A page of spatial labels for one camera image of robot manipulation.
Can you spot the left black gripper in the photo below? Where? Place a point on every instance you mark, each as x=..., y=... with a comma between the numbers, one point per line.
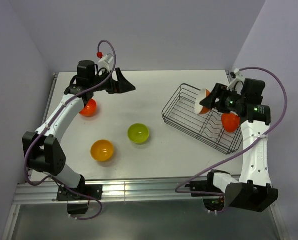
x=121, y=86

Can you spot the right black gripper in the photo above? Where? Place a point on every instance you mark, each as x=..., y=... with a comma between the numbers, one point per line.
x=220, y=90

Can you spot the red-orange plastic bowl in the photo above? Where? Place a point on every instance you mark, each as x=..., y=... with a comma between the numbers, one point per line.
x=230, y=122

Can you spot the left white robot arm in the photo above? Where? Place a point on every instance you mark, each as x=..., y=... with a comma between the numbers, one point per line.
x=42, y=150

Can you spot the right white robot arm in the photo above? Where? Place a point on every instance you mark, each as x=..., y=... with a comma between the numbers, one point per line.
x=253, y=191

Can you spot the lime green bowl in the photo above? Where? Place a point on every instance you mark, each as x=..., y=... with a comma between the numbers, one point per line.
x=138, y=133

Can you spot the yellow-orange bowl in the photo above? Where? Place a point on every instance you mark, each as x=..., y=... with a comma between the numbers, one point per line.
x=102, y=150

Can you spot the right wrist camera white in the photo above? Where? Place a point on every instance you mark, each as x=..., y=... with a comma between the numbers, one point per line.
x=236, y=78

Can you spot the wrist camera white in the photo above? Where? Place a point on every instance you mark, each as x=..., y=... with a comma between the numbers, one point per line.
x=236, y=78
x=104, y=60

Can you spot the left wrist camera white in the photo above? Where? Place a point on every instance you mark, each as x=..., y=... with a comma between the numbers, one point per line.
x=104, y=60

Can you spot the dark wire dish rack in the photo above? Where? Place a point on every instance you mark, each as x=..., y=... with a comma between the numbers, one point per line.
x=206, y=128

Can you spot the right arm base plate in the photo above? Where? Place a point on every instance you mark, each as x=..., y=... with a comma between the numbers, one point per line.
x=212, y=202

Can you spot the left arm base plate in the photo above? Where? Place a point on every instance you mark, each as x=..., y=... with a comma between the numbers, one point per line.
x=79, y=199

